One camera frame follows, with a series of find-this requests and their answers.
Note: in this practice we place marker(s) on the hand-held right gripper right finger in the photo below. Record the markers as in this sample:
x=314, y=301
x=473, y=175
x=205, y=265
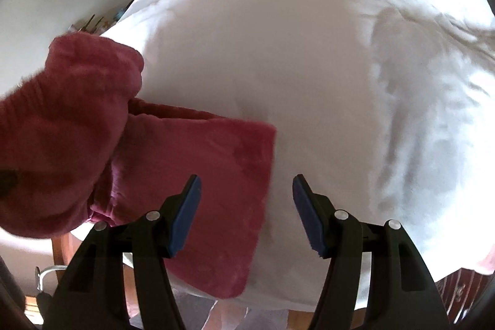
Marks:
x=311, y=221

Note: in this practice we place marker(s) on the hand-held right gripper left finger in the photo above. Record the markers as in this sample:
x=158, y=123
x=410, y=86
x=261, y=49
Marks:
x=185, y=221

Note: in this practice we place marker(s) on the magenta fleece pants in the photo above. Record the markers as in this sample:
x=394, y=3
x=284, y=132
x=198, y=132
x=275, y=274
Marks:
x=77, y=121

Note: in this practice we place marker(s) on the white duvet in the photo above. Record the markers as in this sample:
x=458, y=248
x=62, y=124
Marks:
x=309, y=82

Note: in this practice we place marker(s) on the chrome metal stand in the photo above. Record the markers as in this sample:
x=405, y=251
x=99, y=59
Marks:
x=50, y=272

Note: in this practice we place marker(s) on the red patterned rug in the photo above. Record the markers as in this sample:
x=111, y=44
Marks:
x=462, y=295

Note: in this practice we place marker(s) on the pink bed sheet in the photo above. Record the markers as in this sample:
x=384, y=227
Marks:
x=486, y=262

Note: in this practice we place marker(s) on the wooden sideboard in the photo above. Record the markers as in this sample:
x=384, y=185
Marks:
x=96, y=24

